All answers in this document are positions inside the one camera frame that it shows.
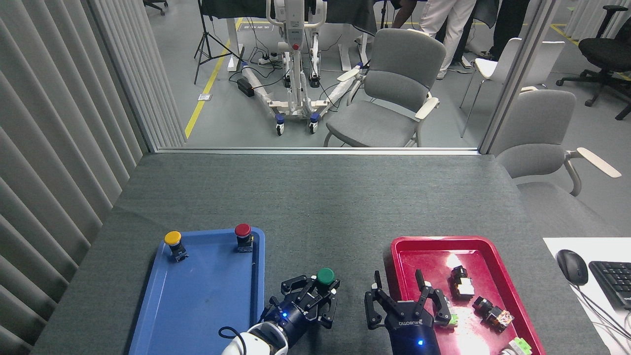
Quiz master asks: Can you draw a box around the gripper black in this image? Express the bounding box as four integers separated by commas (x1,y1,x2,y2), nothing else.
365,269,452,355
269,275,341,346

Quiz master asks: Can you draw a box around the green push button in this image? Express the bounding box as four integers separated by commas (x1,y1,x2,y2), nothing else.
309,268,338,300

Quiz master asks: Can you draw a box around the red push button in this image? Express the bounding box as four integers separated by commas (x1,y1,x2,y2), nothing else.
235,223,254,253

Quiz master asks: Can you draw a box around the yellow push button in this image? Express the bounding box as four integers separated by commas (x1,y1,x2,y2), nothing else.
164,231,189,263

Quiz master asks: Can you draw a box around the red plastic tray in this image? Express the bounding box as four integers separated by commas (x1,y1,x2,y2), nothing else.
390,236,546,355

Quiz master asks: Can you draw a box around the blue plastic tray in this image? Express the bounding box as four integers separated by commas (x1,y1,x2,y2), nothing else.
129,227,265,355

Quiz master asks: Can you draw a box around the white desk pad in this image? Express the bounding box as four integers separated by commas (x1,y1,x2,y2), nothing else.
542,237,631,355

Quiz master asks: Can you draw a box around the black computer mouse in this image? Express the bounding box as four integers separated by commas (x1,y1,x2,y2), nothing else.
556,249,589,285

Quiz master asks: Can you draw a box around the black keyboard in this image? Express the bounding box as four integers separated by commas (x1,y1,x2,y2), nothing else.
589,261,631,310

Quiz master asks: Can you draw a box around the grey armchair with white armrests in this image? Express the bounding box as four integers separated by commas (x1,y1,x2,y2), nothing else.
324,28,447,147
495,90,622,237

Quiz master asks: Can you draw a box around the white stand on wheels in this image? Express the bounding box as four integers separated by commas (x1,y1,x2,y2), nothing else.
242,0,365,136

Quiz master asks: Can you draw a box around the white plastic chair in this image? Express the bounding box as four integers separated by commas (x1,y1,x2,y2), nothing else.
460,37,565,139

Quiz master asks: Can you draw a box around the black tripod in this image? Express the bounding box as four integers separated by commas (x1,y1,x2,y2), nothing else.
194,0,245,84

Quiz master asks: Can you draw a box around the person in white trousers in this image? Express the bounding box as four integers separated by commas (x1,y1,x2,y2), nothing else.
419,0,476,80

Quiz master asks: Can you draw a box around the person in black trousers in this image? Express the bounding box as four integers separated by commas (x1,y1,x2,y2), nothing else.
486,0,530,61

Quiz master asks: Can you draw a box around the black office chair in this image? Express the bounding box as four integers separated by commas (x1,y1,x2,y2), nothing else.
556,5,631,120

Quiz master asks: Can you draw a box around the small white green switch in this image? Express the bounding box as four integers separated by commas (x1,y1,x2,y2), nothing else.
442,296,459,327

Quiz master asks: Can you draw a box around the black white switch block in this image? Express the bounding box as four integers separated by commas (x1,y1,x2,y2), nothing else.
450,266,475,300

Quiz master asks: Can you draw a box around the black orange switch block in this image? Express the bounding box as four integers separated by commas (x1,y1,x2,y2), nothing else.
472,296,514,333

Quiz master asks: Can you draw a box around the green white switch block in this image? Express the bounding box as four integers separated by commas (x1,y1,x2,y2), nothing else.
498,337,532,355

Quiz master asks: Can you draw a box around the silver table edge rail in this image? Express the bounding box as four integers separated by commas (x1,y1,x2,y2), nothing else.
153,147,481,156

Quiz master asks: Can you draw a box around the black mouse cable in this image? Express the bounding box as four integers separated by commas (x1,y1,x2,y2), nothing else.
574,284,631,341

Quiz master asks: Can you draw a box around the silver post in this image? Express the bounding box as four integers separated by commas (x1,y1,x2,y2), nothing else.
479,0,562,154

